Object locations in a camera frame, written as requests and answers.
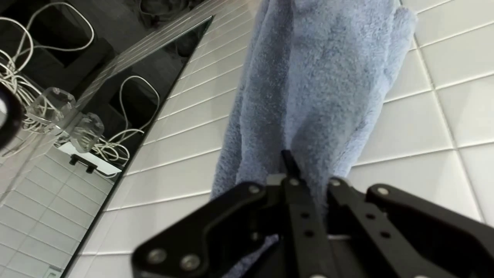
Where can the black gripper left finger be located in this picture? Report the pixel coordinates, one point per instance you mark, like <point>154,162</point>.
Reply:
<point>216,236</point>

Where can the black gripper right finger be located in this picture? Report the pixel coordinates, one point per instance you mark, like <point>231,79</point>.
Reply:
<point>390,233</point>

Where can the blue towel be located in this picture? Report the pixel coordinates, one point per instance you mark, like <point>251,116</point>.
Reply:
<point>313,82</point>

